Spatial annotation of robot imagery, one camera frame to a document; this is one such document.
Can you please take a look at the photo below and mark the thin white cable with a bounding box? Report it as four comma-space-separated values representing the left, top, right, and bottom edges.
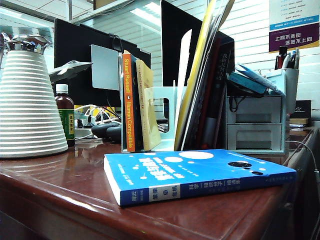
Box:
284, 140, 320, 177

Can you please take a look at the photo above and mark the brown bottle green label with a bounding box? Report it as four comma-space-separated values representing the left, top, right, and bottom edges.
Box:
54, 83, 76, 148

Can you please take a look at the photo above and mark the black cord loop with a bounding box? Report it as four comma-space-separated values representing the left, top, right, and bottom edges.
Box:
228, 96, 241, 113

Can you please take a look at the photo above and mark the white pen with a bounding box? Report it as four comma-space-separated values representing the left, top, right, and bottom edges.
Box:
283, 53, 293, 69

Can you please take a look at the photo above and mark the black computer mouse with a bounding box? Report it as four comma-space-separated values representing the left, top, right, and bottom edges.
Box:
91, 122, 123, 143

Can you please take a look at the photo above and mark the white pen holder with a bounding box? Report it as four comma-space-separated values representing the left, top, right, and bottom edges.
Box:
284, 67, 300, 115

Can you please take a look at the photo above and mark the silver monitor stand plate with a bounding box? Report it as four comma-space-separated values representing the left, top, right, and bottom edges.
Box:
90, 44, 120, 91

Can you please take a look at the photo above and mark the white organizer drawer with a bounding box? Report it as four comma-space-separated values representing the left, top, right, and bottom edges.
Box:
226, 96, 283, 124
226, 124, 283, 150

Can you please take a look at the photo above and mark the white ribbed thermos jug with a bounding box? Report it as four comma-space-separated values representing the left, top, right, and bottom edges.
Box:
0, 33, 69, 160

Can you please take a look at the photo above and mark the black red marker pen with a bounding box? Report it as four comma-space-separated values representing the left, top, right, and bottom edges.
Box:
274, 45, 289, 71

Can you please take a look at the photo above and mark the thin yellow book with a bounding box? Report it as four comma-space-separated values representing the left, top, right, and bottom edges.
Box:
135, 59, 162, 151

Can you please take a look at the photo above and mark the dark book Chinese title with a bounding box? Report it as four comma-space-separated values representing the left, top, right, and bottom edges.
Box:
207, 41, 232, 148

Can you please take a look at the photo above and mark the white power cable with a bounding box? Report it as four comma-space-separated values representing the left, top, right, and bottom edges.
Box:
74, 104, 122, 126

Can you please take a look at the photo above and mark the black box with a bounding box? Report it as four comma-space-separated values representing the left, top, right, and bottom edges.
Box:
295, 99, 313, 120

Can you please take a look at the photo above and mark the black computer monitor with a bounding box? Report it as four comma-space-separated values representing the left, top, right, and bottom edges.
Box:
54, 18, 153, 107

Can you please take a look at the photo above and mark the orange spine Human Compatible book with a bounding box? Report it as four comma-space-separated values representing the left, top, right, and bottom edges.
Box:
122, 49, 145, 153

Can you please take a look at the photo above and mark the black monitor clip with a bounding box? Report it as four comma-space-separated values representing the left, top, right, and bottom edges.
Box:
111, 34, 124, 54

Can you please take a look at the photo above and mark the brown cardboard box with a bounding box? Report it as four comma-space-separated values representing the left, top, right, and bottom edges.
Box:
94, 0, 131, 11

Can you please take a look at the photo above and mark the white booklet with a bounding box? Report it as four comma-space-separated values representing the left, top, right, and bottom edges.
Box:
234, 62, 286, 97

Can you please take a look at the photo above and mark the white and purple poster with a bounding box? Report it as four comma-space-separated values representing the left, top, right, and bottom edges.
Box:
268, 0, 314, 54

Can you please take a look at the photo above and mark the white power strip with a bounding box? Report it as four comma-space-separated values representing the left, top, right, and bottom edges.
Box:
74, 126, 101, 138

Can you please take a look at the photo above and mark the tall black panel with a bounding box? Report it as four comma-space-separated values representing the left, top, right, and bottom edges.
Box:
161, 0, 236, 87

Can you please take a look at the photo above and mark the blue paperback book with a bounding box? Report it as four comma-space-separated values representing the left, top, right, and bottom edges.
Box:
103, 149, 298, 207

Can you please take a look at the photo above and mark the pale blue desk organizer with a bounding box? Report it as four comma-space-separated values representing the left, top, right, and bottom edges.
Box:
121, 68, 287, 154

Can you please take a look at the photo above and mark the tan box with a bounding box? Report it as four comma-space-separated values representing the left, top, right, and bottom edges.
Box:
289, 117, 311, 128

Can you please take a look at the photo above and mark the grey model airplane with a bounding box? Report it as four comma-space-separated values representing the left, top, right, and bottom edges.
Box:
48, 59, 93, 83

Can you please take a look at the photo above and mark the teal book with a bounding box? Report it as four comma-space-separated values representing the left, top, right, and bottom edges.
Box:
228, 71, 268, 95

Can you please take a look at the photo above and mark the loose paper sheets bundle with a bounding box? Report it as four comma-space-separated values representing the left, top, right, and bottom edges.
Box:
181, 0, 236, 151

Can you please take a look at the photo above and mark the white rounded bookend panel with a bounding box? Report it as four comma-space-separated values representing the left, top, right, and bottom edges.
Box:
174, 28, 193, 126

